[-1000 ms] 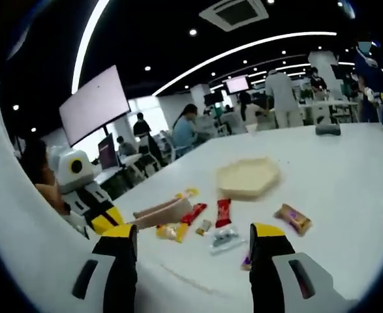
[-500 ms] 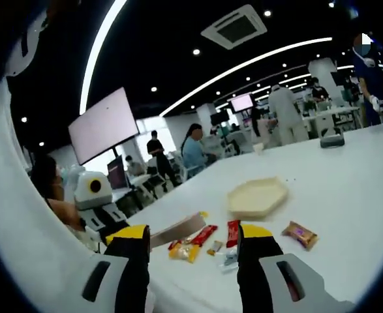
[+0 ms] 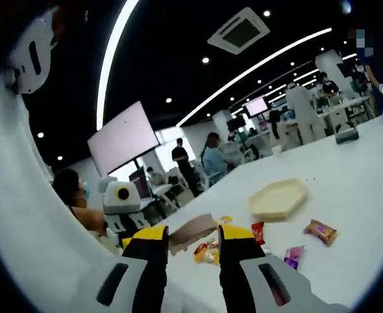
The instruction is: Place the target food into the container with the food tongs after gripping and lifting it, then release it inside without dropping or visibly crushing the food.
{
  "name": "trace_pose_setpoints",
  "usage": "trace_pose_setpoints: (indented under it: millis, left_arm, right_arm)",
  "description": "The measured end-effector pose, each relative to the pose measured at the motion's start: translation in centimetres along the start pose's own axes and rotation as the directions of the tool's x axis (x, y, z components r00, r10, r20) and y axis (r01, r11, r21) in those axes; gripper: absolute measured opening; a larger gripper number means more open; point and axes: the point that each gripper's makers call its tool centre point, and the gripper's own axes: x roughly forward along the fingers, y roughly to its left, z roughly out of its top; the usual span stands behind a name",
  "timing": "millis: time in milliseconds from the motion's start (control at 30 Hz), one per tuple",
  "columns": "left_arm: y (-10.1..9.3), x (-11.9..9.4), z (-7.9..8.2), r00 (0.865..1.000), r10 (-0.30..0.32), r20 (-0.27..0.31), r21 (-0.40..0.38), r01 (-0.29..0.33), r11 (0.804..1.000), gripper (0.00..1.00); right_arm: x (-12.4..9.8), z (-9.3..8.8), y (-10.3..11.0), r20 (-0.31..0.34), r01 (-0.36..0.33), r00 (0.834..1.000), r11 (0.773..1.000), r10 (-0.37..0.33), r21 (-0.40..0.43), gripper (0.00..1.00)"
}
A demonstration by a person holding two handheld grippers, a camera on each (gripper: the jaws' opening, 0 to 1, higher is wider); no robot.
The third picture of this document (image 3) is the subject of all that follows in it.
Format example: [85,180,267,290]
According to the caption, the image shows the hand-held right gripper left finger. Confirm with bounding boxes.
[83,224,170,313]

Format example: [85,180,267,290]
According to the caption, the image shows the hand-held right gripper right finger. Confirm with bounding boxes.
[217,224,350,313]

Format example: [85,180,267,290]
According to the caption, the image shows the red snack bar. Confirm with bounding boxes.
[251,221,266,245]

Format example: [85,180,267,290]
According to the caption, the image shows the beige food tongs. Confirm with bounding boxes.
[168,213,218,257]

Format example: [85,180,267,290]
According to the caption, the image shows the purple snack packet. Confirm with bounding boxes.
[283,245,306,271]

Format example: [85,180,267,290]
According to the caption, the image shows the cream hexagonal container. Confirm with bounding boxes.
[249,177,309,223]

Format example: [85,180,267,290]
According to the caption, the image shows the brown snack packet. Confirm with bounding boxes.
[303,218,339,247]

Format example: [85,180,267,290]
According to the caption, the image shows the dark desktop monitor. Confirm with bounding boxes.
[128,168,155,200]

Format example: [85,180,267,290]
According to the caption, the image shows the large display screen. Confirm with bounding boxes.
[87,100,161,177]

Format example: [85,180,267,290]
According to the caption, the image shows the person's white shirt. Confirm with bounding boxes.
[0,73,127,313]

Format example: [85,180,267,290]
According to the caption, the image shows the black monitor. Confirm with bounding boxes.
[226,115,247,132]

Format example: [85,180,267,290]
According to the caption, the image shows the long ceiling light strip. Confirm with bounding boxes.
[95,0,142,132]

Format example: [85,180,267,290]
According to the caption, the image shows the small display screen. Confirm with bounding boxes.
[245,97,269,117]

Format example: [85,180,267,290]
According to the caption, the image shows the white worn device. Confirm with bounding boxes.
[7,12,60,95]

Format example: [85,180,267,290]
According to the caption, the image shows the grey headset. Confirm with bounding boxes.
[334,127,360,145]

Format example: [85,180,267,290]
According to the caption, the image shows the long white table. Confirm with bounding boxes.
[316,96,375,131]

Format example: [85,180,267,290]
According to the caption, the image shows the curved ceiling light strip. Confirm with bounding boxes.
[175,27,333,128]

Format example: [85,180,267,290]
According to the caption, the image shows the ceiling air vent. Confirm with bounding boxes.
[206,7,271,55]

